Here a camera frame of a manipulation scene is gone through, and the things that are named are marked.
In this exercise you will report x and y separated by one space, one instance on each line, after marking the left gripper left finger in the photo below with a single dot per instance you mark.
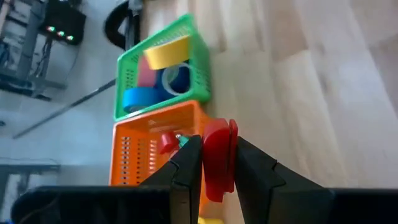
186 174

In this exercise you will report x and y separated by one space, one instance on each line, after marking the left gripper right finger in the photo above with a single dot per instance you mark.
258 186

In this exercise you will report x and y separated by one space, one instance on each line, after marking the green mini stapler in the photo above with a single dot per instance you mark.
183 140

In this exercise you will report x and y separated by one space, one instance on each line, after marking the red mini stapler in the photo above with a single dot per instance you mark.
217 155
168 143

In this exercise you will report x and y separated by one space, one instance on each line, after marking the light blue tape roll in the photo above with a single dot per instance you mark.
140 98

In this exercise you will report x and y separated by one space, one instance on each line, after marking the dark blue tape roll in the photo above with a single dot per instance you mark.
185 77

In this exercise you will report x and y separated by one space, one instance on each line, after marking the pink tape roll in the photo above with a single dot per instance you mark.
146 74

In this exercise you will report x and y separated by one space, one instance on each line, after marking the yellow tape roll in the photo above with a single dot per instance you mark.
169 53

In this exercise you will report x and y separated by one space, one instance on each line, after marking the yellow plastic basket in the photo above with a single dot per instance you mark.
211 221

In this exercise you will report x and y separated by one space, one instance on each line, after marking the orange plastic basket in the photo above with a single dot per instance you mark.
136 155

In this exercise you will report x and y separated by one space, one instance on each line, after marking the green plastic basket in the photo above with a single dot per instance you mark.
200 71

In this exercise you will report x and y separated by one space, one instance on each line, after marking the grey metal table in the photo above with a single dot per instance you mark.
28 169

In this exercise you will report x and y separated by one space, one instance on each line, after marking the black device with LEDs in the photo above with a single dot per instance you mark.
63 23

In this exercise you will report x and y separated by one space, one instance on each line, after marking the grey metal rack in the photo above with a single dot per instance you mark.
25 46

